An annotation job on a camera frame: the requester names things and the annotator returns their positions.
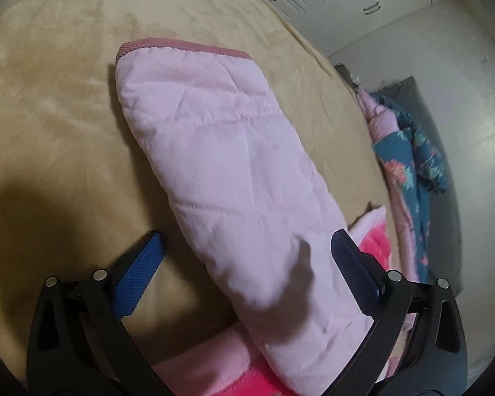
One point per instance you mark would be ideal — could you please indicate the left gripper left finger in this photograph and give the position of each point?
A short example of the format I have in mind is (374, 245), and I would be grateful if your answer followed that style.
(78, 344)

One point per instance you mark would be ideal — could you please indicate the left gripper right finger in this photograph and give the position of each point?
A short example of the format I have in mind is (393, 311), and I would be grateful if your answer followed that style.
(434, 361)

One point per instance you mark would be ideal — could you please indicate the pink quilted jacket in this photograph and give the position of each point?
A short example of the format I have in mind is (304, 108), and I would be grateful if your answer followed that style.
(249, 202)

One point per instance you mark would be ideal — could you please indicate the grey headboard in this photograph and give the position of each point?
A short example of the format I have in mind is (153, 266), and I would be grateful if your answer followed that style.
(439, 201)

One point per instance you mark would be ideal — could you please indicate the beige bed cover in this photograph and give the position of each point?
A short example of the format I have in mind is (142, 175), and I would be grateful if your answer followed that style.
(75, 189)

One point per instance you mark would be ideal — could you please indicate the pink bear fleece blanket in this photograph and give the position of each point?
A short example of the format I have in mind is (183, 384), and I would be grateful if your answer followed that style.
(229, 363)

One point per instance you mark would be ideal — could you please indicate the blue floral pink quilt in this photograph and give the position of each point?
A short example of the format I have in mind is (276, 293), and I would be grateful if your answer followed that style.
(394, 149)

